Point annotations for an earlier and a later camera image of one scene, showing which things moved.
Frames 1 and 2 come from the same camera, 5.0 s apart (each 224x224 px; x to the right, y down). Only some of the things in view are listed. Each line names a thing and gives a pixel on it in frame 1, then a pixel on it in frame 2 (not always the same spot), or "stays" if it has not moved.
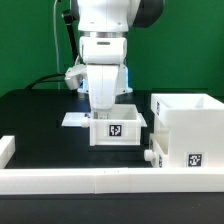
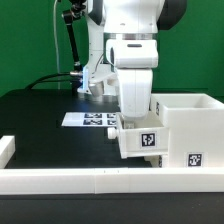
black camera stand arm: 68,19 stays
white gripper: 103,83 -> 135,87
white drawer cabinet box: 195,124 stays
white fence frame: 103,180 stays
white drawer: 120,124 -> 146,137
